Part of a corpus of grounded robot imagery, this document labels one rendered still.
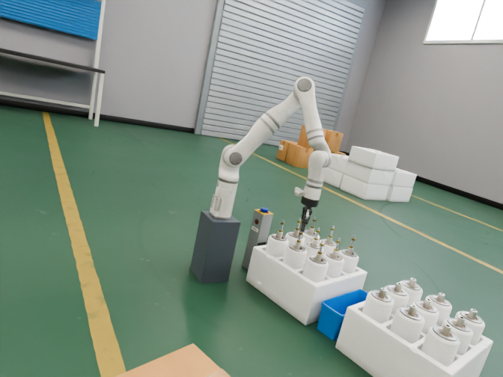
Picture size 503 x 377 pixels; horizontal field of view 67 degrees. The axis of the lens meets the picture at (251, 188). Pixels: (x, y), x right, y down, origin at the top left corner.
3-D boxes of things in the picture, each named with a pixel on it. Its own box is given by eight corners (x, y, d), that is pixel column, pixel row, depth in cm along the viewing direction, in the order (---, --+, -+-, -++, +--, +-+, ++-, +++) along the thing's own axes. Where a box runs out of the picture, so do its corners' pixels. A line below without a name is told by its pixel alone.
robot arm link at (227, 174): (223, 141, 170) (215, 179, 174) (227, 145, 161) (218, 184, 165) (242, 145, 172) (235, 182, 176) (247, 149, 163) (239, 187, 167)
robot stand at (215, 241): (200, 283, 172) (212, 221, 165) (189, 268, 183) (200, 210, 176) (227, 281, 179) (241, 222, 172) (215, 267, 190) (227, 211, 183)
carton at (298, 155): (308, 168, 566) (314, 149, 559) (296, 167, 554) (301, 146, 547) (297, 164, 591) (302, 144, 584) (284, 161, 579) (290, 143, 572)
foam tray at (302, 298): (305, 325, 156) (316, 286, 152) (245, 280, 184) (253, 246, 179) (357, 306, 183) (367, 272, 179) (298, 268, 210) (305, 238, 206)
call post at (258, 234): (250, 271, 194) (263, 215, 186) (241, 265, 198) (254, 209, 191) (260, 269, 198) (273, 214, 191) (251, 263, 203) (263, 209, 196)
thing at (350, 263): (329, 280, 187) (339, 247, 183) (349, 286, 185) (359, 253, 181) (328, 289, 178) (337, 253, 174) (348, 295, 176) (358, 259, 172)
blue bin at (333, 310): (334, 342, 149) (342, 316, 146) (313, 327, 157) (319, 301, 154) (373, 324, 169) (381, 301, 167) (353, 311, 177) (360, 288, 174)
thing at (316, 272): (305, 304, 159) (316, 265, 155) (292, 292, 167) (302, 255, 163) (322, 302, 164) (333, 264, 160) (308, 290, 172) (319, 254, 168)
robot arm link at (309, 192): (293, 191, 169) (296, 177, 167) (318, 197, 168) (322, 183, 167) (293, 195, 160) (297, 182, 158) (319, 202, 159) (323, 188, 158)
